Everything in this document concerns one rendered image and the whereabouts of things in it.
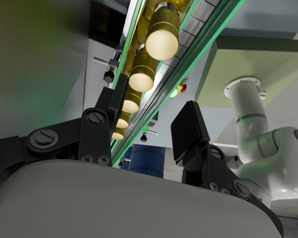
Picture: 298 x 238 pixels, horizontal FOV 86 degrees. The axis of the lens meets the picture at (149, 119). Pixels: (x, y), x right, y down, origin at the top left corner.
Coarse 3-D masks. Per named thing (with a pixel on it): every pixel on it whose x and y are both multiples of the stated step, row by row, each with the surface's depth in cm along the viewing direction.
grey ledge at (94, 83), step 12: (96, 36) 48; (96, 48) 49; (108, 48) 49; (108, 60) 53; (96, 72) 57; (96, 84) 63; (108, 84) 62; (84, 96) 70; (96, 96) 69; (84, 108) 78
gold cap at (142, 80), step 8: (136, 56) 22; (144, 56) 21; (136, 64) 21; (144, 64) 20; (152, 64) 21; (136, 72) 19; (144, 72) 19; (152, 72) 20; (136, 80) 20; (144, 80) 20; (152, 80) 20; (136, 88) 22; (144, 88) 21
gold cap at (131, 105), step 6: (132, 90) 25; (126, 96) 24; (132, 96) 24; (138, 96) 25; (126, 102) 24; (132, 102) 24; (138, 102) 25; (126, 108) 26; (132, 108) 25; (138, 108) 25
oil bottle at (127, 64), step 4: (132, 36) 31; (128, 52) 28; (128, 56) 28; (132, 56) 28; (124, 60) 29; (128, 60) 28; (132, 60) 27; (124, 64) 29; (128, 64) 28; (124, 68) 29; (128, 68) 28; (124, 72) 29; (128, 72) 29
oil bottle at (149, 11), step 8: (152, 0) 19; (160, 0) 19; (168, 0) 19; (176, 0) 19; (184, 0) 19; (192, 0) 20; (144, 8) 21; (152, 8) 20; (176, 8) 19; (184, 8) 19; (144, 16) 21; (184, 16) 20
